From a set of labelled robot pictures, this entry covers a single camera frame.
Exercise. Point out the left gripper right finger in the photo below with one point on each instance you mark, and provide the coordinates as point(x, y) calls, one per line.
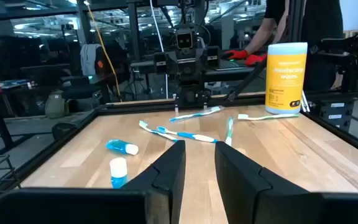
point(238, 186)

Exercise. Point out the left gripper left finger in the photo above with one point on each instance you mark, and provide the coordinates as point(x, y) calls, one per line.
point(169, 174)

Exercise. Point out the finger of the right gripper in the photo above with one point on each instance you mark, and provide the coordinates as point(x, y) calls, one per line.
point(159, 61)
point(213, 56)

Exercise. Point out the blue and white toothbrush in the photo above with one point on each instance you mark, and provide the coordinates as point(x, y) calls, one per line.
point(186, 135)
point(194, 114)
point(154, 131)

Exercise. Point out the green and white toothbrush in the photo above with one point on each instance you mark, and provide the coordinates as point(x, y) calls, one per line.
point(269, 117)
point(229, 129)

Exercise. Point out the yellow wipes canister white lid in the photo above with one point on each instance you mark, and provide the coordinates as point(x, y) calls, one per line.
point(286, 77)

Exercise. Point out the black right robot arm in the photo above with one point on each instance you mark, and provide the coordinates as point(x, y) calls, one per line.
point(192, 93)

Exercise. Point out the dark laptop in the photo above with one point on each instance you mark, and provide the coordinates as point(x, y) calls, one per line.
point(230, 64)

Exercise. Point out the person's hand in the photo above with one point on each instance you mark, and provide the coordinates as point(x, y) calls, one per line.
point(255, 59)
point(236, 54)

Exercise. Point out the grey hanging jacket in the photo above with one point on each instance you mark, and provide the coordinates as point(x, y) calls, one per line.
point(89, 59)

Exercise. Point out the black office chair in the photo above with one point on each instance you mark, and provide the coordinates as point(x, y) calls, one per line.
point(79, 91)

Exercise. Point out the person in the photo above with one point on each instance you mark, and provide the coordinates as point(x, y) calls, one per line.
point(322, 31)

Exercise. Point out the green backpack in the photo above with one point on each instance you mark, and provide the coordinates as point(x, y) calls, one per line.
point(56, 105)

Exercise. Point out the black control box white labels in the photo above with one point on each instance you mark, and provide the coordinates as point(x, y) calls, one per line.
point(334, 109)

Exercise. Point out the black equipment stand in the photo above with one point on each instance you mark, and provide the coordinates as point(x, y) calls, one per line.
point(350, 56)

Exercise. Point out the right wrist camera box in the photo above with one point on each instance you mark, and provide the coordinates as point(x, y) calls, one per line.
point(184, 40)

